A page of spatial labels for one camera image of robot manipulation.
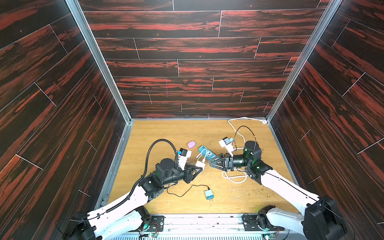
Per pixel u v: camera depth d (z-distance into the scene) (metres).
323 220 0.40
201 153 0.75
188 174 0.62
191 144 1.03
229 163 0.63
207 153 0.97
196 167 0.68
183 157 0.64
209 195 0.82
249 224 0.73
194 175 0.66
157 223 0.72
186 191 0.82
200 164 0.70
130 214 0.61
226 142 0.65
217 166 0.65
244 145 0.62
